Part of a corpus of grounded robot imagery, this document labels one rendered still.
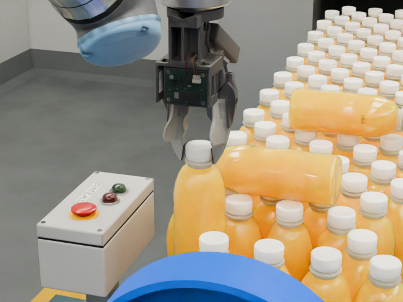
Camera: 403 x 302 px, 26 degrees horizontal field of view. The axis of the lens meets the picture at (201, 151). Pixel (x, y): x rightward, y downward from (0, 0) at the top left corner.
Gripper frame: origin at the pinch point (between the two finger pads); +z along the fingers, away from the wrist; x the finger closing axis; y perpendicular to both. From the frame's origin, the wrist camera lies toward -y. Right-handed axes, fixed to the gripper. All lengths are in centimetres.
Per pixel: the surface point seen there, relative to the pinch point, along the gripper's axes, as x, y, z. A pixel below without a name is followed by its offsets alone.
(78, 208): -16.6, 3.7, 9.3
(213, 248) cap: 4.5, 8.1, 10.1
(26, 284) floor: -112, -146, 120
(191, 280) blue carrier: 11.1, 38.2, -2.9
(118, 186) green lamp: -14.1, -5.2, 9.3
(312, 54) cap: 0, -88, 9
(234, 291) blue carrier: 15.1, 38.2, -2.4
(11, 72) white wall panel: -240, -371, 114
